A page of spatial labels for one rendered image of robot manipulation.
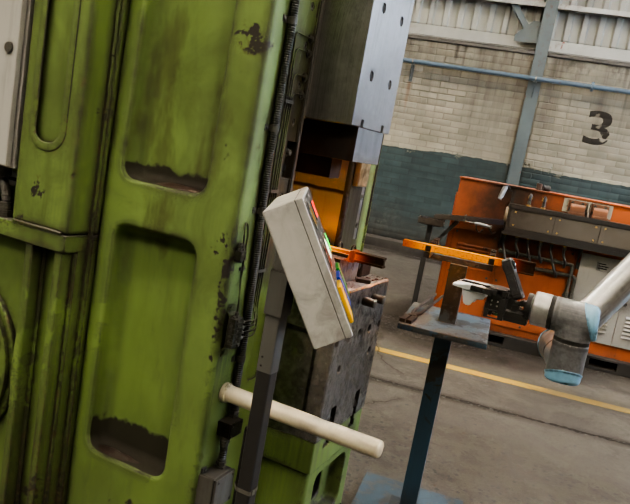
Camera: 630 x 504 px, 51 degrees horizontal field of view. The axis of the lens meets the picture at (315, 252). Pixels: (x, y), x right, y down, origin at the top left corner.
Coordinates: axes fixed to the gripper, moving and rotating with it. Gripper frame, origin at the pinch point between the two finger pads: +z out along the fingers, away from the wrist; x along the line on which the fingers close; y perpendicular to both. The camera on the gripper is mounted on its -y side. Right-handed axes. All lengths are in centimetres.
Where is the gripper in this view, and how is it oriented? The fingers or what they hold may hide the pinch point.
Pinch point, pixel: (459, 281)
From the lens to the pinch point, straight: 188.3
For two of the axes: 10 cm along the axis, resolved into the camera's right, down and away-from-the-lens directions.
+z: -8.9, -2.2, 4.1
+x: 4.3, -0.7, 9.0
